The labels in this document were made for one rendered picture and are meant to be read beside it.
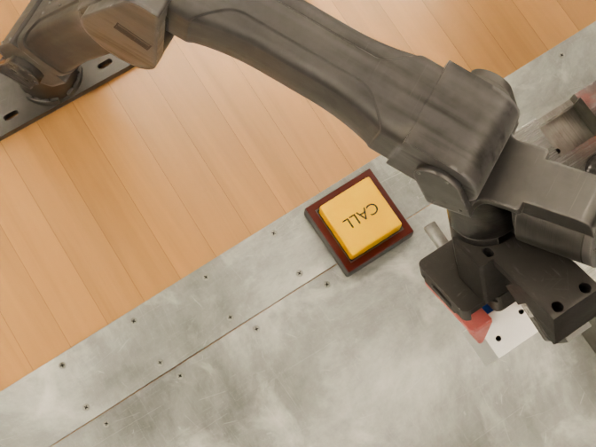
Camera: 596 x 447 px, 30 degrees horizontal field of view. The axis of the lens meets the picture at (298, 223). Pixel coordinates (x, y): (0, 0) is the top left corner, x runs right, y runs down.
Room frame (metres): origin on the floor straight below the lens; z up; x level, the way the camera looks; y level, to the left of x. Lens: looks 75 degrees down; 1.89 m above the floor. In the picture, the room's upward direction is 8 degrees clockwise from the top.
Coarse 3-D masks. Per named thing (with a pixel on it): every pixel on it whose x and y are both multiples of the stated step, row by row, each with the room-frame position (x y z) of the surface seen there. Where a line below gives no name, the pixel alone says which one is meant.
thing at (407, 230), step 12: (360, 180) 0.34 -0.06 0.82; (372, 180) 0.35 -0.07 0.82; (336, 192) 0.33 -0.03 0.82; (384, 192) 0.34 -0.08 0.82; (312, 204) 0.31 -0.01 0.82; (312, 216) 0.30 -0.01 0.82; (324, 228) 0.29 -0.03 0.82; (408, 228) 0.30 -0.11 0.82; (396, 240) 0.29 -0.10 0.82; (336, 252) 0.27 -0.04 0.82; (372, 252) 0.27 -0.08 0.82; (348, 264) 0.26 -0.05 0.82; (360, 264) 0.26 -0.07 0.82
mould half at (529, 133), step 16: (576, 96) 0.44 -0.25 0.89; (592, 96) 0.44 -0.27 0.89; (592, 112) 0.42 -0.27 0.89; (528, 128) 0.40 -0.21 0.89; (544, 144) 0.38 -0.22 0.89; (592, 144) 0.39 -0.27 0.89; (560, 160) 0.37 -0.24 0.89; (576, 160) 0.37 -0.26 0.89; (592, 272) 0.27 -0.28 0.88; (592, 320) 0.23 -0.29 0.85; (592, 336) 0.22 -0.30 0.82
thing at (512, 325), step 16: (432, 224) 0.27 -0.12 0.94; (432, 240) 0.26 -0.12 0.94; (448, 240) 0.26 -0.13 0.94; (512, 304) 0.21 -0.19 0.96; (496, 320) 0.19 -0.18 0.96; (512, 320) 0.19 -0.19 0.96; (528, 320) 0.20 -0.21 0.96; (496, 336) 0.18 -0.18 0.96; (512, 336) 0.18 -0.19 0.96; (528, 336) 0.18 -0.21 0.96; (480, 352) 0.17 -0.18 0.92; (496, 352) 0.17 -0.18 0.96
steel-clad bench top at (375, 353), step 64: (576, 64) 0.51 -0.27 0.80; (320, 192) 0.33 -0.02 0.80; (256, 256) 0.26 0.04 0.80; (320, 256) 0.27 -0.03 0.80; (384, 256) 0.27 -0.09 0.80; (128, 320) 0.17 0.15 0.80; (192, 320) 0.18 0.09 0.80; (256, 320) 0.19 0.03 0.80; (320, 320) 0.20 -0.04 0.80; (384, 320) 0.21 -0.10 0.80; (448, 320) 0.22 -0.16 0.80; (64, 384) 0.10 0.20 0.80; (128, 384) 0.11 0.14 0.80; (192, 384) 0.12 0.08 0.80; (256, 384) 0.13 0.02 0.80; (320, 384) 0.14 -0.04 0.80; (384, 384) 0.15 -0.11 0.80; (448, 384) 0.16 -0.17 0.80; (512, 384) 0.16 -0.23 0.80; (576, 384) 0.17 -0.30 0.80
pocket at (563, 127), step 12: (564, 108) 0.43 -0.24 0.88; (576, 108) 0.43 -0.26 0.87; (588, 108) 0.43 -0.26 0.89; (540, 120) 0.41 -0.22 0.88; (552, 120) 0.42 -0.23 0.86; (564, 120) 0.42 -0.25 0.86; (576, 120) 0.42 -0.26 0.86; (588, 120) 0.42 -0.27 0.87; (552, 132) 0.41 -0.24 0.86; (564, 132) 0.41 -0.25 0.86; (576, 132) 0.41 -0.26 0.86; (588, 132) 0.41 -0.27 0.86; (552, 144) 0.40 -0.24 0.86; (564, 144) 0.40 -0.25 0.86; (576, 144) 0.40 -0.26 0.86
